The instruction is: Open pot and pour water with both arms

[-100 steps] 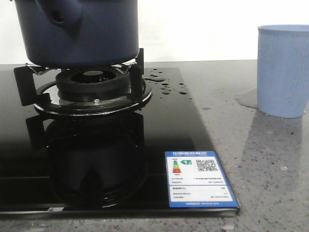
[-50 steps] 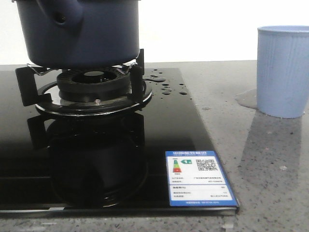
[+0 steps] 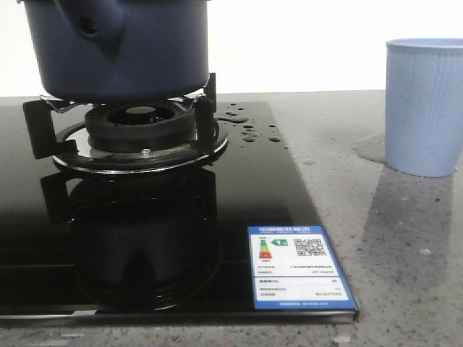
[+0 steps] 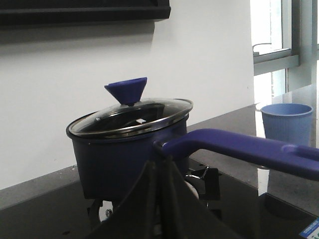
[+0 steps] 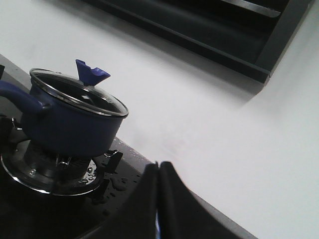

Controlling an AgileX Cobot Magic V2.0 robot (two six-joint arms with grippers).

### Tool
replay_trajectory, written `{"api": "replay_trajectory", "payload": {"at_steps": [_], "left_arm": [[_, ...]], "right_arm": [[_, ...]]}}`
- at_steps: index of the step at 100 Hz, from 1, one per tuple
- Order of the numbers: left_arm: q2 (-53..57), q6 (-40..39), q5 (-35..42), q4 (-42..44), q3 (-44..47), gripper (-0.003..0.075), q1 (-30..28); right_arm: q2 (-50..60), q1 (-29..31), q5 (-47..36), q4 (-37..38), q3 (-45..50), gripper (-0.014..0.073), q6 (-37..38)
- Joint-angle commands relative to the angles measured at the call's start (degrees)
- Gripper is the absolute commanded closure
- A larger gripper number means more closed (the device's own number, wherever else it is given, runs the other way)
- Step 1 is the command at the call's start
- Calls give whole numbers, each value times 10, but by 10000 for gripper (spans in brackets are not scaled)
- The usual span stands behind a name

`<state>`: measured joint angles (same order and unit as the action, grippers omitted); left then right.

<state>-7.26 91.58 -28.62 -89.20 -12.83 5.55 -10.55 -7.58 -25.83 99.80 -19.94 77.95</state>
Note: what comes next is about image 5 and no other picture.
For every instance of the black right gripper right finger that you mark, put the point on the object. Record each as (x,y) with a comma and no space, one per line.
(181,216)

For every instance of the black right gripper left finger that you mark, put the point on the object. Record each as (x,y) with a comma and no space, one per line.
(136,219)

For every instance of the dark blue cooking pot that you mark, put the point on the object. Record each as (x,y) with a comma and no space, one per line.
(60,127)

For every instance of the glass pot lid blue knob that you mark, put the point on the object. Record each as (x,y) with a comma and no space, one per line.
(80,92)

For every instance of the black round gas burner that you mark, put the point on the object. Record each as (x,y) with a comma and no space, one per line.
(52,164)

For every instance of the black glass gas stove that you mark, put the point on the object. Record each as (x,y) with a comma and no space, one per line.
(28,214)

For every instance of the black range hood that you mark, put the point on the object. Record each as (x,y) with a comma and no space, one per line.
(247,36)

